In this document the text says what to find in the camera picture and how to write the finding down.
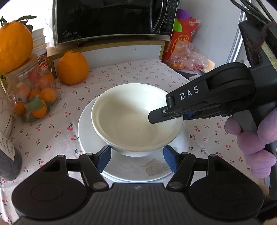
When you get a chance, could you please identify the green purple plastic toy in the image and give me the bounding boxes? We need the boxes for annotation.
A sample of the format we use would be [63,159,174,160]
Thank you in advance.
[173,9,191,32]

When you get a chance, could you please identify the orange with stem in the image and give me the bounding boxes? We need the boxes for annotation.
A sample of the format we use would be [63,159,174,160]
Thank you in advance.
[57,50,90,86]

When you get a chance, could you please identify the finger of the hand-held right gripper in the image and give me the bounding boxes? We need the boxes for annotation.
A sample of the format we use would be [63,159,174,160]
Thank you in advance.
[184,111,202,121]
[148,101,224,124]

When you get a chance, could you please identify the plastic jar dark contents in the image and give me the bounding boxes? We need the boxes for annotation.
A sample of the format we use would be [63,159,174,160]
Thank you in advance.
[0,132,23,181]

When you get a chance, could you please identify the white plate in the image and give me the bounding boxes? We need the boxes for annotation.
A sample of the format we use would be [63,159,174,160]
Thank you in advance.
[78,95,191,183]

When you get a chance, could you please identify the glass jar with fruit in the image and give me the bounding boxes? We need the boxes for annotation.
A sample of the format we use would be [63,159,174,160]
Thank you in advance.
[5,54,58,124]

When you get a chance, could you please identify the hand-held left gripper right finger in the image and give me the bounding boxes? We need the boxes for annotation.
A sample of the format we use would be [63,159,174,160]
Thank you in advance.
[163,145,235,192]

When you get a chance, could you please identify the cream bowl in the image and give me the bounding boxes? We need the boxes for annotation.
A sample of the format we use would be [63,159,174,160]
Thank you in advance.
[91,83,185,157]

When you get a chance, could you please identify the large orange with leaves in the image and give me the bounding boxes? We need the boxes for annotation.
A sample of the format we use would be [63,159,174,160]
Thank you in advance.
[0,15,37,73]

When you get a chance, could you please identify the person's right hand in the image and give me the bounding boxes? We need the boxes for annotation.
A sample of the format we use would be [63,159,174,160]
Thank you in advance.
[224,112,277,179]

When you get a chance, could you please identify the white refrigerator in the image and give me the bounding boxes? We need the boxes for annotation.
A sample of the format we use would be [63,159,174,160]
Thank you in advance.
[225,9,251,65]

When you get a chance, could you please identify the stack of white tubs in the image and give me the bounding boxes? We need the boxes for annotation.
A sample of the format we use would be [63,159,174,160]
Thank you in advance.
[31,28,53,79]

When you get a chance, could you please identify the red printed box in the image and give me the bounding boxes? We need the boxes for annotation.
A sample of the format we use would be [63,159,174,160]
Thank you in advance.
[162,17,200,62]

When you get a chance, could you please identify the black braided cable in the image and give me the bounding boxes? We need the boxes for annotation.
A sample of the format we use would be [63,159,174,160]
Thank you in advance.
[229,0,277,24]

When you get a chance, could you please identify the white wooden stand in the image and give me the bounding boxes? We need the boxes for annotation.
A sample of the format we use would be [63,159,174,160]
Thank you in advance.
[46,39,171,76]

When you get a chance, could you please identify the black microwave oven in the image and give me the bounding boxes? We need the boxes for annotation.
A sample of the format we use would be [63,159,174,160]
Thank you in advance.
[52,0,178,45]

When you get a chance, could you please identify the white carton red print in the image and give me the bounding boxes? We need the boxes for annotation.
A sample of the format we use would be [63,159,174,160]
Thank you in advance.
[180,58,216,81]

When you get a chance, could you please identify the cherry print tablecloth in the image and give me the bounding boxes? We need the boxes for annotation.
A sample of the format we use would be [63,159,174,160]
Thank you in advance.
[0,58,271,225]

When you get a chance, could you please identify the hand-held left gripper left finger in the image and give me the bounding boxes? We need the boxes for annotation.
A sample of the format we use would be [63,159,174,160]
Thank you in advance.
[42,145,112,192]

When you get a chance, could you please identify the clear bag orange snacks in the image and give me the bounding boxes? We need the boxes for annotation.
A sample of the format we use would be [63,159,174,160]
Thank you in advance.
[169,42,209,72]

